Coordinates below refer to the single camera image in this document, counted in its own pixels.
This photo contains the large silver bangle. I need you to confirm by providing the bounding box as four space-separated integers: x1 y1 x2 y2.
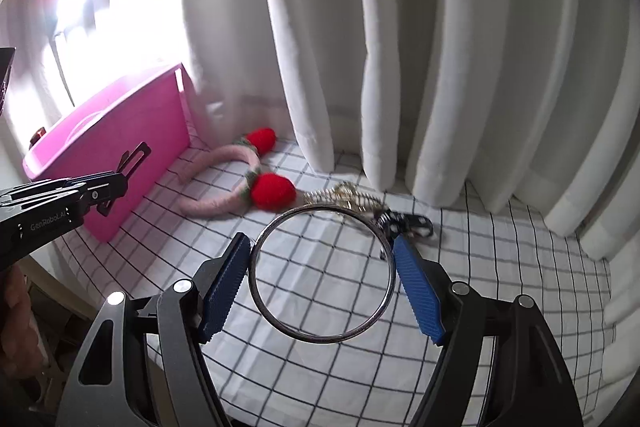
247 205 396 345

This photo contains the pink strawberry headband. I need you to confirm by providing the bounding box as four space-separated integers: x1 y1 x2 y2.
178 127 297 219

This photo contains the gold pearl hair claw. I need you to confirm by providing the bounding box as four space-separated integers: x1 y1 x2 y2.
292 182 390 225

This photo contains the person's left hand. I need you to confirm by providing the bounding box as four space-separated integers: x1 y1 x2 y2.
1 265 43 379

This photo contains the black white bow hair clip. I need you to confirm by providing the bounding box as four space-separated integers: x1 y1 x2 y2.
374 209 434 243

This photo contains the red metal water bottle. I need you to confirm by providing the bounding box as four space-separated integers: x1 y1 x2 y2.
29 127 47 150

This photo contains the pink plastic basin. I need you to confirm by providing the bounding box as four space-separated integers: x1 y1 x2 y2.
23 64 190 243

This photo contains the white black grid tablecloth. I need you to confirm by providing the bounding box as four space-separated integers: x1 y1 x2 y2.
58 140 614 426

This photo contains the white curtain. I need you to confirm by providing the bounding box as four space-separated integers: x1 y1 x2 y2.
1 0 639 383

